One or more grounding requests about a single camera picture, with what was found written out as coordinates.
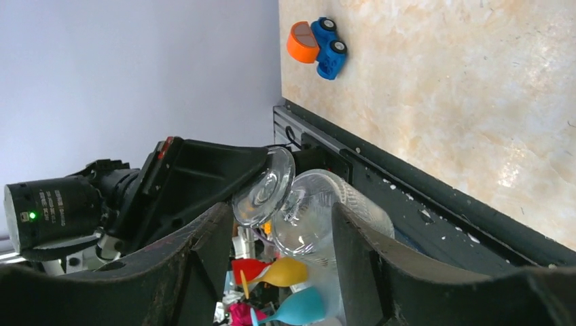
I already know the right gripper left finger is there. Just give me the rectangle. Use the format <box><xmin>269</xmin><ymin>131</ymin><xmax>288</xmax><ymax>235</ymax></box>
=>
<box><xmin>1</xmin><ymin>203</ymin><xmax>234</xmax><ymax>325</ymax></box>

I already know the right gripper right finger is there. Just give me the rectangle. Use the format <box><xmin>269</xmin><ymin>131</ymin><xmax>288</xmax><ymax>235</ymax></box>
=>
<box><xmin>331</xmin><ymin>204</ymin><xmax>575</xmax><ymax>325</ymax></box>

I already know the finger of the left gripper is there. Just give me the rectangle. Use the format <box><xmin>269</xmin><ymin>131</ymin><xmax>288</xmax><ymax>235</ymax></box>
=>
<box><xmin>105</xmin><ymin>137</ymin><xmax>268</xmax><ymax>255</ymax></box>

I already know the magenta plastic goblet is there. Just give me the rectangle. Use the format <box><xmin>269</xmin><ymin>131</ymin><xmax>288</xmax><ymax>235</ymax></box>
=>
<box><xmin>228</xmin><ymin>302</ymin><xmax>252</xmax><ymax>326</ymax></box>

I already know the blue plastic goblet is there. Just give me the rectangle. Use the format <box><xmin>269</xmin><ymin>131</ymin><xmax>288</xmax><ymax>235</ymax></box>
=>
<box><xmin>250</xmin><ymin>287</ymin><xmax>327</xmax><ymax>326</ymax></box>

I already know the orange plastic goblet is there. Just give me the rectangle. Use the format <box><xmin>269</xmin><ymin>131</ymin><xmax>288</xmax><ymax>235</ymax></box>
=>
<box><xmin>233</xmin><ymin>257</ymin><xmax>308</xmax><ymax>299</ymax></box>

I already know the small clear tumbler glass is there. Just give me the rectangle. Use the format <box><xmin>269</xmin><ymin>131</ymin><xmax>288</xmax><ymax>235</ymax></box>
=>
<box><xmin>232</xmin><ymin>146</ymin><xmax>395</xmax><ymax>319</ymax></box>

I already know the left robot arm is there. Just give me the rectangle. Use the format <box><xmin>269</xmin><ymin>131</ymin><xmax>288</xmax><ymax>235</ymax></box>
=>
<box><xmin>4</xmin><ymin>137</ymin><xmax>268</xmax><ymax>268</ymax></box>

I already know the blue orange toy car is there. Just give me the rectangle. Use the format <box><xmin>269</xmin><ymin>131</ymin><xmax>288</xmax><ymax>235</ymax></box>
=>
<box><xmin>286</xmin><ymin>17</ymin><xmax>348</xmax><ymax>80</ymax></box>

